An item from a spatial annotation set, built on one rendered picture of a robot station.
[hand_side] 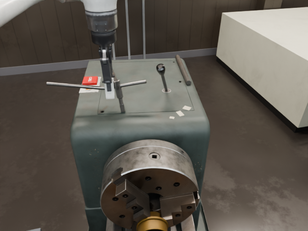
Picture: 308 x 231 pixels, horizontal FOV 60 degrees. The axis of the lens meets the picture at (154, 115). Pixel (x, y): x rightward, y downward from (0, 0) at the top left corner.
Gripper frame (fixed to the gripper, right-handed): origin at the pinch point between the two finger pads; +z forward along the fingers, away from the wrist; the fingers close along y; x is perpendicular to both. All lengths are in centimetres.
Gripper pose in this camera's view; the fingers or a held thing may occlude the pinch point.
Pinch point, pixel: (109, 88)
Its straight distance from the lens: 93.2
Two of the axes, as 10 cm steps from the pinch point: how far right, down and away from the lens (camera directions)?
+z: 0.0, 8.2, 5.7
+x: 10.0, -0.4, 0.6
